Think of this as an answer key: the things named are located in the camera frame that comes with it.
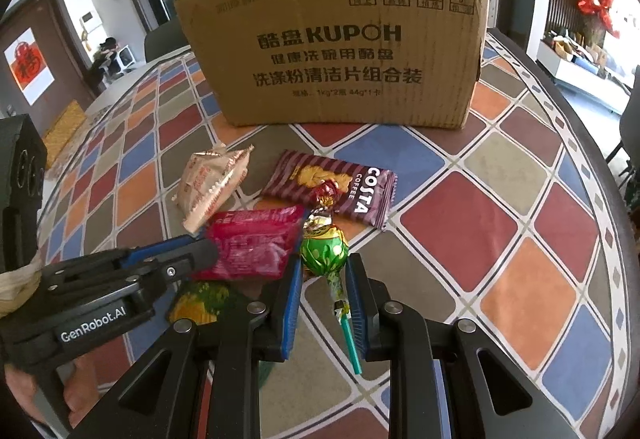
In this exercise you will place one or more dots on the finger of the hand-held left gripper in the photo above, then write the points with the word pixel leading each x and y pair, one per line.
pixel 192 261
pixel 160 250

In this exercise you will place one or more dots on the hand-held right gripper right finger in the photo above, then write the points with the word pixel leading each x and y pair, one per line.
pixel 357 309

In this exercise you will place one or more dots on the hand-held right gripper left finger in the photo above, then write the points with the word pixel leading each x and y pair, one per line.
pixel 292 309

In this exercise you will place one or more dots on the pink snack packet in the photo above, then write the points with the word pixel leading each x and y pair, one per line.
pixel 250 244

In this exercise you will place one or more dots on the green lollipop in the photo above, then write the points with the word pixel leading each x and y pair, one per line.
pixel 324 254

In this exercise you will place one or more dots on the brown cardboard box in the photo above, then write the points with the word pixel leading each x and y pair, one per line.
pixel 330 49

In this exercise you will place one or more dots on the person's left hand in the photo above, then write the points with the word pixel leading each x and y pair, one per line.
pixel 82 384

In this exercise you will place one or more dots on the dark green snack packet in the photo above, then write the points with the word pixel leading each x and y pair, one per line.
pixel 200 301

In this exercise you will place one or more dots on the beige snack packet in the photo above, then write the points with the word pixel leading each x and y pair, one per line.
pixel 210 186

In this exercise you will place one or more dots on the purple striped coffee packet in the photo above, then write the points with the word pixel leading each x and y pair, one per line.
pixel 357 191

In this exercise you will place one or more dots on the red gold foil candy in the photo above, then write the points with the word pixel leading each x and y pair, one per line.
pixel 325 193

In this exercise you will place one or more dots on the white stool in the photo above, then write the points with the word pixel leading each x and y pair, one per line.
pixel 125 60

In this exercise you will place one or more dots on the black bag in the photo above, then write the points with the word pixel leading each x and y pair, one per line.
pixel 104 56

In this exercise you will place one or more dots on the grey dining chair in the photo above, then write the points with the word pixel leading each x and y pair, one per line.
pixel 165 41

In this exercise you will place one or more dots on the red paper door poster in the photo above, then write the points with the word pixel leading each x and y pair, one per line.
pixel 27 69

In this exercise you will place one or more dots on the brown entry door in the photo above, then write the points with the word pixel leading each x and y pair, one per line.
pixel 60 44

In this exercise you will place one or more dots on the low white cabinet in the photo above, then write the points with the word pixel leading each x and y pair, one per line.
pixel 575 69

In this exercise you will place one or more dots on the black chair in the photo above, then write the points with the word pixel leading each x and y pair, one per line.
pixel 629 119

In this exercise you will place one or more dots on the red foil balloon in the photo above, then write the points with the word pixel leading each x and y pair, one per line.
pixel 595 1

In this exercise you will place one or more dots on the white wall intercom panel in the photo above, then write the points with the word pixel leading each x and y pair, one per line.
pixel 90 22

